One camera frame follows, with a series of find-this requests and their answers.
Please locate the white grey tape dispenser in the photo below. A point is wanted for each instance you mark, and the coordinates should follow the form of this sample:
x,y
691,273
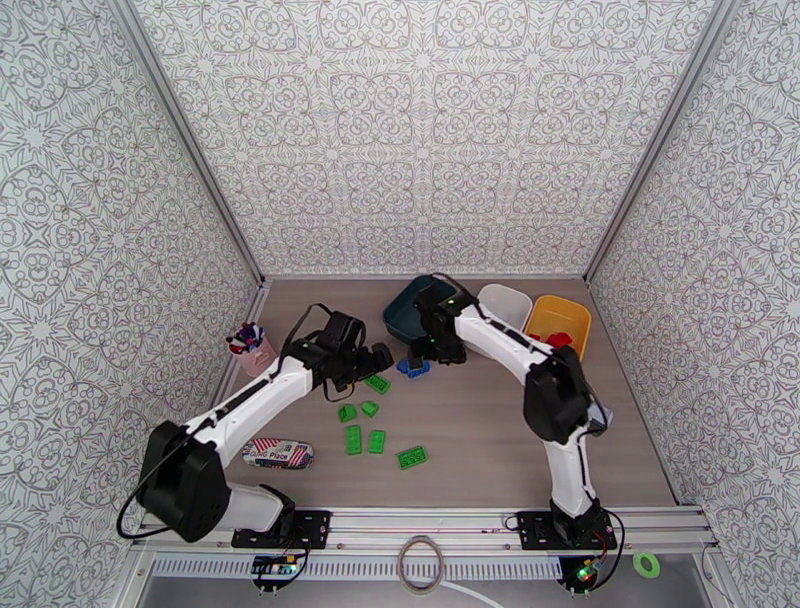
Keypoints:
x,y
601,417

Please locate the aluminium corner post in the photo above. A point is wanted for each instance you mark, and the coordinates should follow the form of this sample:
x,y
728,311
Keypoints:
x,y
187,144
656,144

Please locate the long blue lego brick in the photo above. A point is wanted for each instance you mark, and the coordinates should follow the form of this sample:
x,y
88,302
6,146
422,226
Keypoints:
x,y
419,372

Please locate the purple marker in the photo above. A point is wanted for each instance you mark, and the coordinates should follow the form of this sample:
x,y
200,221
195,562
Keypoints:
x,y
252,337

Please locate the blue marker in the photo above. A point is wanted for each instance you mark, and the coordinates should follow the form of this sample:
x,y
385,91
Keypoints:
x,y
247,328

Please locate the left black wrist camera box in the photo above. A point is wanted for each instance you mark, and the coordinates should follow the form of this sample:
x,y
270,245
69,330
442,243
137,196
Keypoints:
x,y
344,331

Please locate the black white marker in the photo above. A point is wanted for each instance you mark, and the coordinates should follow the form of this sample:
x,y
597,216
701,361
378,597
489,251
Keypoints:
x,y
236,343

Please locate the long green lego brick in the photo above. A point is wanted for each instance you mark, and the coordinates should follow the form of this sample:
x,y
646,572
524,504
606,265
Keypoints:
x,y
412,458
353,440

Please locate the pink pen cup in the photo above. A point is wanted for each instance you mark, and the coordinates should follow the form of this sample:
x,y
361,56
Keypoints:
x,y
256,360

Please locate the small green sloped lego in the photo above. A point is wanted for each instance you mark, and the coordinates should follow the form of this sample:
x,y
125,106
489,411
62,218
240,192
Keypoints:
x,y
347,413
369,409

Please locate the yellow plastic container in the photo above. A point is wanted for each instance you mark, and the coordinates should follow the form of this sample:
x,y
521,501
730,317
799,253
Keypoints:
x,y
556,315

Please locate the small circuit board with light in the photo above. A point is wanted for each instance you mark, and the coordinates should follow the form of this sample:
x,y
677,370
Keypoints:
x,y
587,572

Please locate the aluminium front rail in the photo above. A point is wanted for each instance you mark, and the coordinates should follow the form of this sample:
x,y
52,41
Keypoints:
x,y
425,522

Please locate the white tube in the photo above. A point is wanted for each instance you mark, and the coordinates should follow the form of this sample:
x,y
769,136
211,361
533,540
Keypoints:
x,y
469,594

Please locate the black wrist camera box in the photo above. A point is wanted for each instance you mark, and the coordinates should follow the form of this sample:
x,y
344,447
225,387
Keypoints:
x,y
344,331
428,303

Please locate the green tape roll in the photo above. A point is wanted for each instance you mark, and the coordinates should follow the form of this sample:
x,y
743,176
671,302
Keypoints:
x,y
637,565

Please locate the white plastic container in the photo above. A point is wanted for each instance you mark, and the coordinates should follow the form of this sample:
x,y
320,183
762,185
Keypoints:
x,y
503,303

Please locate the long red lego brick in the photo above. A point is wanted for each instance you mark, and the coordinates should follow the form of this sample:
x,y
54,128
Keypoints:
x,y
558,339

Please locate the right black wrist camera box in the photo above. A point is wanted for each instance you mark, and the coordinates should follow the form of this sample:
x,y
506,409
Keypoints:
x,y
428,303

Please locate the flag print pouch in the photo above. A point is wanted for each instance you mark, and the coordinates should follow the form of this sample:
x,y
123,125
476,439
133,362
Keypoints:
x,y
281,455

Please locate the teal plastic container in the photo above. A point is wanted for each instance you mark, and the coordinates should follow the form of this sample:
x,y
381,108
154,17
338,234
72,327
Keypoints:
x,y
403,315

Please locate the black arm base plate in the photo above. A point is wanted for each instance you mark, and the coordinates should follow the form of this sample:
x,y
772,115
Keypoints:
x,y
309,528
534,531

